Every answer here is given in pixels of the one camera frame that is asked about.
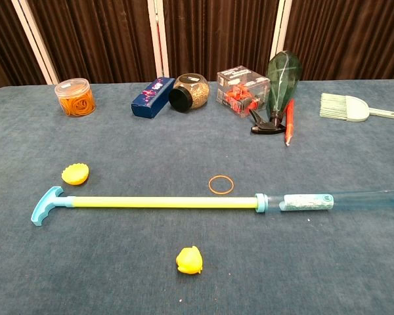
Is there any clear box of orange clips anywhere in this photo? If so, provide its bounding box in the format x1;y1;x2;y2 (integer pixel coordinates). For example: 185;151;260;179
215;65;271;118

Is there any round glass jar black lid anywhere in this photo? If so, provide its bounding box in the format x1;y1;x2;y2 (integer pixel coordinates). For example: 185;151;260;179
169;73;211;114

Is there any dark blue cardboard box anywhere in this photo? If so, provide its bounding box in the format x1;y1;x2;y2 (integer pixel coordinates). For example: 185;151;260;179
131;77;176;119

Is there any brown curtain screen panel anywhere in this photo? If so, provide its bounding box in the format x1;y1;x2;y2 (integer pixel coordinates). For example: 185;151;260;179
18;0;164;85
277;0;394;81
0;0;53;95
154;0;286;83

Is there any yellow bottle cap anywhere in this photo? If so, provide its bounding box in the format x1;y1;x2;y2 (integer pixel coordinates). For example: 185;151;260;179
61;163;90;186

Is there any yellow-blue plastic water squirter tube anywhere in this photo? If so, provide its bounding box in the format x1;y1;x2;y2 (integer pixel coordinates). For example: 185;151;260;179
254;187;394;215

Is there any yellow duck toy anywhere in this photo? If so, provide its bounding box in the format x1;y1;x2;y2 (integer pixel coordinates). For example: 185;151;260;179
175;245;204;275

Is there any red pen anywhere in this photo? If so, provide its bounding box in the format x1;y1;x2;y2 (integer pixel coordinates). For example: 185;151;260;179
284;98;296;147

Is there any orange rubber band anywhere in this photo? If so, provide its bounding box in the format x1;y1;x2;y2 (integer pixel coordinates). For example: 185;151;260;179
208;175;234;196

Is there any blue table cloth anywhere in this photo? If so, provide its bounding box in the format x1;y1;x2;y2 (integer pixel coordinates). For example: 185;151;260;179
0;78;394;315

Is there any green spray bottle black trigger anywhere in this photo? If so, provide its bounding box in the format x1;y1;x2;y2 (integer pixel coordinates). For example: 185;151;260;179
249;50;303;135

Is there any pale green hand brush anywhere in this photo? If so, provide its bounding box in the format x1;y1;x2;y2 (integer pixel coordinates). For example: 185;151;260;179
319;93;394;123

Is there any clear jar of rubber bands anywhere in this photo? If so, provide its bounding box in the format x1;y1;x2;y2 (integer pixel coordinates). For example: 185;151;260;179
54;77;97;118

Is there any blue yellow water pump toy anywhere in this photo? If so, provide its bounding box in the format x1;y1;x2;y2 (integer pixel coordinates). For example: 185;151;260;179
31;186;258;228

